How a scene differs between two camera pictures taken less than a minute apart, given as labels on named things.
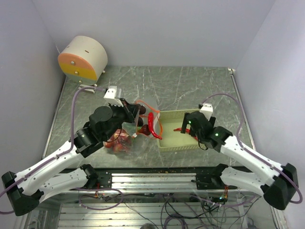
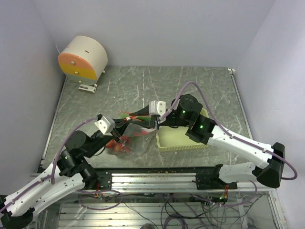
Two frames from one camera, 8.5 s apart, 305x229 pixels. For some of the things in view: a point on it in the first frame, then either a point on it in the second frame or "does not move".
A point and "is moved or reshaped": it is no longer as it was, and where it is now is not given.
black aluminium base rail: x=153 y=180 does not move
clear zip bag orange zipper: x=135 y=137 is moved or reshaped
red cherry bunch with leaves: x=120 y=141 does not move
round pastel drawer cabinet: x=83 y=59 does not move
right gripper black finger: x=185 y=121 -> x=143 y=111
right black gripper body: x=193 y=133 -> x=175 y=120
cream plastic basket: x=172 y=140 does not move
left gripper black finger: x=133 y=109 -> x=120 y=125
